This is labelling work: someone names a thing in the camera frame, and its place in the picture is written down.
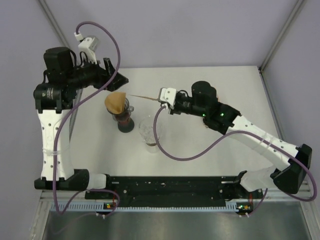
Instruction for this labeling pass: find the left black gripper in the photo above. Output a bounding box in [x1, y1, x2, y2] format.
[65, 54, 128, 92]

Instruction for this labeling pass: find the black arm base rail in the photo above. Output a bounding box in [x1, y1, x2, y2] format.
[84, 175, 266, 208]

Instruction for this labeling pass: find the left aluminium frame post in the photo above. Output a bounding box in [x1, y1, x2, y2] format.
[37, 0, 86, 76]

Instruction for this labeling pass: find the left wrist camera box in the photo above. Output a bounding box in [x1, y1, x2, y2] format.
[74, 32, 100, 64]

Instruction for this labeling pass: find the glass carafe red collar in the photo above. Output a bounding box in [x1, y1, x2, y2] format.
[113, 113, 135, 133]

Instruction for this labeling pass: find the clear plastic coffee dripper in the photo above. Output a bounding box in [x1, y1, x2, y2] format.
[104, 98, 135, 121]

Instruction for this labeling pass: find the grey slotted cable duct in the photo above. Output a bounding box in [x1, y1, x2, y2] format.
[66, 201, 239, 213]

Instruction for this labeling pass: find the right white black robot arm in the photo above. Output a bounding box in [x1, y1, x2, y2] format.
[162, 81, 312, 198]

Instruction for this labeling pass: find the aluminium frame post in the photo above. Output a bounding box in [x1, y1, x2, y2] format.
[259, 0, 307, 74]
[37, 0, 86, 76]

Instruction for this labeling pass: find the right aluminium frame post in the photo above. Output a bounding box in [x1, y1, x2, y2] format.
[259, 0, 307, 74]

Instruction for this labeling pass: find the clear glass crystal dripper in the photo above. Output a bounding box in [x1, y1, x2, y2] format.
[138, 115, 157, 146]

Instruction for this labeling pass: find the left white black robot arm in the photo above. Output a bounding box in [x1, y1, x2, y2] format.
[33, 47, 129, 199]

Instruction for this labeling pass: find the brown paper coffee filter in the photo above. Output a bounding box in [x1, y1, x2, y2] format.
[104, 92, 126, 115]

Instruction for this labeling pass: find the glass cup with coffee grounds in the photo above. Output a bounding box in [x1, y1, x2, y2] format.
[144, 140, 160, 154]

